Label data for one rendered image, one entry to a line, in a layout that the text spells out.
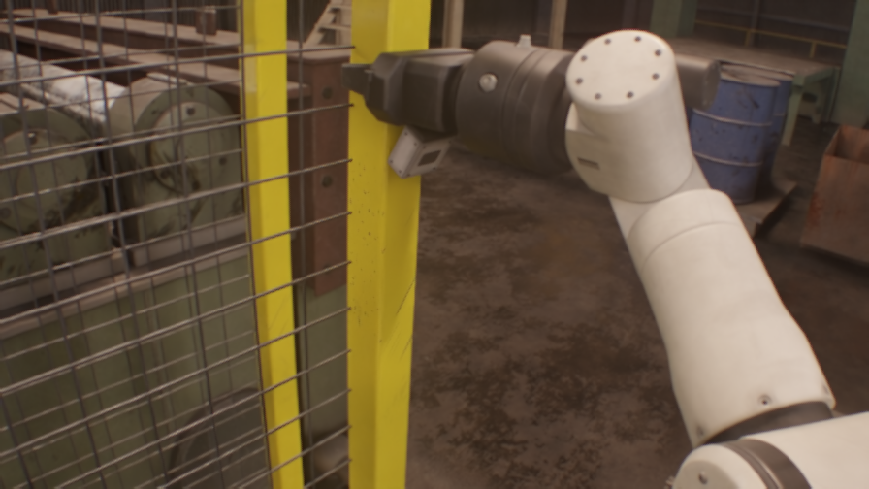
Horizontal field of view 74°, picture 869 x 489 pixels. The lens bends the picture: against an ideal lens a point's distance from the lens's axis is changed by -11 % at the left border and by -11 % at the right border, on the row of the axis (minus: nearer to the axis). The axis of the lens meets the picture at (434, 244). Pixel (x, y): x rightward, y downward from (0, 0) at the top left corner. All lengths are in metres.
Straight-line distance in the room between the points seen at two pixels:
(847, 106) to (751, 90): 6.23
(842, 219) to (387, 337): 4.05
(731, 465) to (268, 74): 0.78
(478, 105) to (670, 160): 0.13
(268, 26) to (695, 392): 0.73
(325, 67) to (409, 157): 0.92
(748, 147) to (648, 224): 4.40
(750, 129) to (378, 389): 4.23
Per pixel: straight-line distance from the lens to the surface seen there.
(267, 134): 0.92
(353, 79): 0.55
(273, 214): 0.96
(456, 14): 8.42
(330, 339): 1.85
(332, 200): 1.52
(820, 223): 4.53
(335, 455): 1.87
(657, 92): 0.37
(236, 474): 1.80
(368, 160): 0.56
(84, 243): 1.41
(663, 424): 2.58
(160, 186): 1.45
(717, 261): 0.34
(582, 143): 0.41
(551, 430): 2.41
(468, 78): 0.46
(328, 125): 1.46
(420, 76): 0.48
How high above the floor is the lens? 1.52
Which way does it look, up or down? 24 degrees down
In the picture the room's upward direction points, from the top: 4 degrees clockwise
